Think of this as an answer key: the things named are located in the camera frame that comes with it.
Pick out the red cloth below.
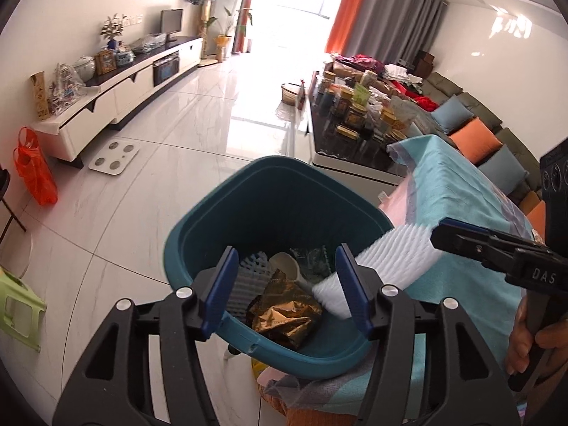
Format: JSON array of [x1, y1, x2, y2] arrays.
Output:
[[399, 89, 440, 113]]

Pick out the blue cushion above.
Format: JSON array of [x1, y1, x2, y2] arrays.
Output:
[[478, 146, 531, 196], [430, 96, 475, 134]]

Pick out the wicker basket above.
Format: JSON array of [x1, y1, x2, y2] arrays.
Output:
[[280, 82, 307, 107]]

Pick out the orange plastic bag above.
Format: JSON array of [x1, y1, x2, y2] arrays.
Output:
[[13, 126, 58, 207]]

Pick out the clear plastic bag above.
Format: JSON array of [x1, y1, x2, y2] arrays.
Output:
[[131, 33, 168, 54]]

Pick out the beige snack bag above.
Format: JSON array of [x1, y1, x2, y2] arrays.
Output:
[[390, 98, 420, 136]]

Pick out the white foam fruit net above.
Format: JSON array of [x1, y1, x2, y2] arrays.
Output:
[[311, 224, 442, 320], [226, 251, 272, 318]]

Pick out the golden wrapper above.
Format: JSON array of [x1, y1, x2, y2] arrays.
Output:
[[257, 271, 318, 309], [248, 299, 324, 351]]

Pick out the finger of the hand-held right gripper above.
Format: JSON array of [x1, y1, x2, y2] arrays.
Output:
[[430, 223, 518, 276], [441, 217, 548, 249]]

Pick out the green printed clear wrapper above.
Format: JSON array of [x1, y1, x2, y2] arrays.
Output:
[[290, 246, 335, 282]]

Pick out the white lidded jar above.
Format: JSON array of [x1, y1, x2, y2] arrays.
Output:
[[73, 55, 97, 81]]

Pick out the person's right hand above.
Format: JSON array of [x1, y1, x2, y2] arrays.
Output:
[[506, 293, 568, 380]]

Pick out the green sofa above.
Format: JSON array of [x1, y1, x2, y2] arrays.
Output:
[[417, 71, 546, 214]]

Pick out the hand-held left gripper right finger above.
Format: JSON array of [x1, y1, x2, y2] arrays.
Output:
[[335, 243, 522, 426]]

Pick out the tall golden box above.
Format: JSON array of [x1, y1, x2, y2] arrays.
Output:
[[30, 71, 51, 120]]

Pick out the white bathroom scale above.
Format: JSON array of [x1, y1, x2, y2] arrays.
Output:
[[89, 141, 140, 176]]

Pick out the teal plastic trash bin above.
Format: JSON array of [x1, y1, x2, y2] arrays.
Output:
[[163, 155, 395, 380]]

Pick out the green plastic stool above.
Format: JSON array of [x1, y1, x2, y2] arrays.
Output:
[[0, 266, 47, 353]]

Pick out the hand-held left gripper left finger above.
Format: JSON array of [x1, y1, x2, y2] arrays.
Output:
[[52, 245, 240, 426]]

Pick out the purple clothes pile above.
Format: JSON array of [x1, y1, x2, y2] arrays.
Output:
[[333, 53, 382, 74]]

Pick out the dark topped coffee table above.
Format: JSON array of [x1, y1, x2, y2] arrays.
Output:
[[306, 71, 427, 186]]

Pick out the black monitor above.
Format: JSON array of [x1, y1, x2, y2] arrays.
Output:
[[160, 9, 184, 42]]

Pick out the black metal stand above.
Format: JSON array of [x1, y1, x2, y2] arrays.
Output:
[[0, 166, 27, 241]]

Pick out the teal patterned tablecloth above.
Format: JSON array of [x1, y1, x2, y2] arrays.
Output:
[[266, 135, 548, 413]]

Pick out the picture frame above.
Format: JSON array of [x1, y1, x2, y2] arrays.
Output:
[[94, 50, 117, 75]]

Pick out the brown box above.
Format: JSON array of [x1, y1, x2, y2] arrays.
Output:
[[415, 50, 436, 76]]

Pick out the orange cushion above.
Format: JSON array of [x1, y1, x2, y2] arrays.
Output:
[[448, 118, 502, 165], [519, 200, 547, 232]]

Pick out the blue dotted paper cup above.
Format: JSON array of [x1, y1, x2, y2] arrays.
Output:
[[268, 251, 318, 294]]

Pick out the blue vase with flowers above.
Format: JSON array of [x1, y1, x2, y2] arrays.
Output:
[[100, 13, 127, 50]]

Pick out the group of jars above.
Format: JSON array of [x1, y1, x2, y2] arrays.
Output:
[[317, 71, 411, 143]]

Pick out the white clothes pile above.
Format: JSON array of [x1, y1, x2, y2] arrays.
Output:
[[384, 64, 422, 86]]

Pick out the white TV cabinet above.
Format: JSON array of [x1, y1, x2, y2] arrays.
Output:
[[31, 35, 204, 169]]

